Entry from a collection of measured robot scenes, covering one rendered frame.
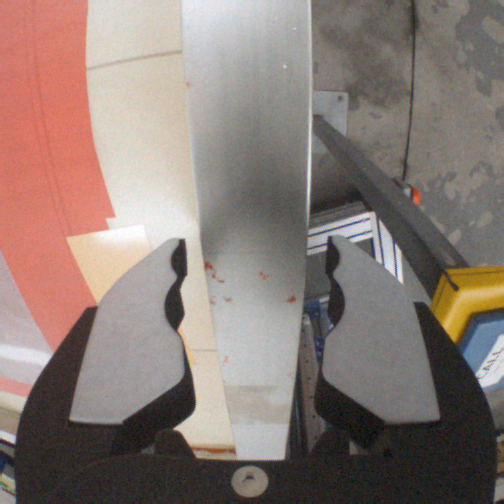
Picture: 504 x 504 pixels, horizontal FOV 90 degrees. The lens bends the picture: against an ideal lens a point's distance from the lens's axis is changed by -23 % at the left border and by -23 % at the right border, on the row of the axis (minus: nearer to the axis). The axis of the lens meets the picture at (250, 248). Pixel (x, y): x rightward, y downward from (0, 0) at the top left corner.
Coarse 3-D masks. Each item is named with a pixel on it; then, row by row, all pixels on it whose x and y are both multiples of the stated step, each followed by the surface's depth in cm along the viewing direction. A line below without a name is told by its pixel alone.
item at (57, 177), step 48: (0, 0) 8; (48, 0) 9; (0, 48) 10; (48, 48) 10; (0, 96) 11; (48, 96) 11; (0, 144) 12; (48, 144) 13; (0, 192) 14; (48, 192) 14; (96, 192) 14
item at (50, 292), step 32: (32, 224) 15; (64, 224) 15; (96, 224) 15; (0, 256) 16; (32, 256) 16; (64, 256) 16; (0, 288) 18; (32, 288) 17; (64, 288) 17; (0, 320) 19; (32, 320) 19; (64, 320) 19; (0, 352) 22; (32, 352) 21; (0, 384) 25; (32, 384) 24
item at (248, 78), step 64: (192, 0) 7; (256, 0) 7; (192, 64) 8; (256, 64) 8; (192, 128) 9; (256, 128) 9; (256, 192) 10; (256, 256) 12; (256, 320) 13; (256, 384) 16; (192, 448) 28; (256, 448) 20
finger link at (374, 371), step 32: (352, 256) 10; (352, 288) 9; (384, 288) 9; (352, 320) 8; (384, 320) 8; (416, 320) 8; (352, 352) 7; (384, 352) 7; (416, 352) 7; (320, 384) 7; (352, 384) 6; (384, 384) 6; (416, 384) 6; (320, 416) 7; (352, 416) 6; (384, 416) 5; (416, 416) 5; (352, 448) 7
